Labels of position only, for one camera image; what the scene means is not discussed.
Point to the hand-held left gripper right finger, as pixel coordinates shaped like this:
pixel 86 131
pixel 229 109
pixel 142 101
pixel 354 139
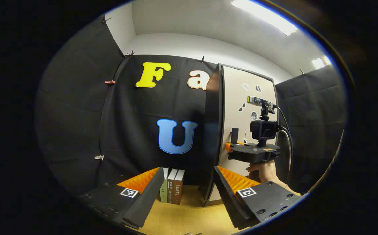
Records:
pixel 229 199

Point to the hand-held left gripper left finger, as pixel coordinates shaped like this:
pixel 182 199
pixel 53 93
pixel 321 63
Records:
pixel 148 199

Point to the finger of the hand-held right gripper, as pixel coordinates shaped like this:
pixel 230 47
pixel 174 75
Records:
pixel 228 146

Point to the olive book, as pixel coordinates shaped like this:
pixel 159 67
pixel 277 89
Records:
pixel 171 191

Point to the brown book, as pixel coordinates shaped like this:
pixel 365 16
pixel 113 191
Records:
pixel 178 192

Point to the white cloth clip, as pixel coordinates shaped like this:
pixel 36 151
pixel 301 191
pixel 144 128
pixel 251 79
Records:
pixel 99 157

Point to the small ceiling light panel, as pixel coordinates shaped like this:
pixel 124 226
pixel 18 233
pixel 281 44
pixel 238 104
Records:
pixel 321 62

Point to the black backdrop cloth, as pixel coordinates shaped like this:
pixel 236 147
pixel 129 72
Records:
pixel 78 124

